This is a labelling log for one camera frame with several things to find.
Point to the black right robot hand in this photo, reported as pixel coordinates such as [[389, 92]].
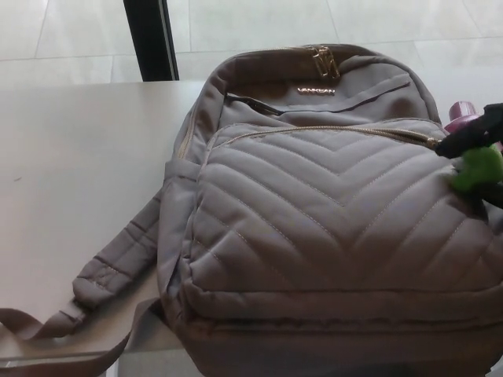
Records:
[[471, 133]]

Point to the taupe quilted backpack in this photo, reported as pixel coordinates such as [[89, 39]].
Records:
[[322, 204]]

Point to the purple plastic bottle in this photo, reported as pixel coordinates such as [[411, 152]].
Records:
[[461, 114]]

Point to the black vertical post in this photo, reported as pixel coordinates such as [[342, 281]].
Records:
[[151, 39]]

